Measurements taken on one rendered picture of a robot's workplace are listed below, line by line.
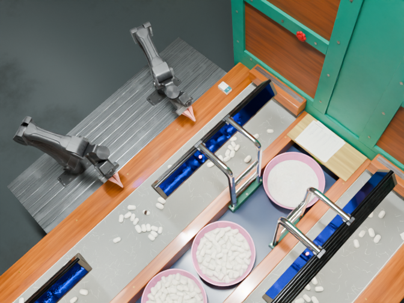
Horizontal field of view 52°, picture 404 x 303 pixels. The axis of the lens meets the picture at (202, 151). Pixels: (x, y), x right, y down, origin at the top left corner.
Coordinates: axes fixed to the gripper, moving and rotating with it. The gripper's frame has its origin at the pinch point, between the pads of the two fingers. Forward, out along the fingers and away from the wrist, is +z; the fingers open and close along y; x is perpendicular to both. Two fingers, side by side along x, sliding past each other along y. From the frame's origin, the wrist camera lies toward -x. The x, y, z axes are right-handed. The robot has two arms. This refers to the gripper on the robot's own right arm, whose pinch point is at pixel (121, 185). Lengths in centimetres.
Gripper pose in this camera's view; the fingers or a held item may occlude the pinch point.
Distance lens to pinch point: 183.4
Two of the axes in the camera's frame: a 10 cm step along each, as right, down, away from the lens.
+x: -3.7, -0.9, 9.2
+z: 6.0, 7.4, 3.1
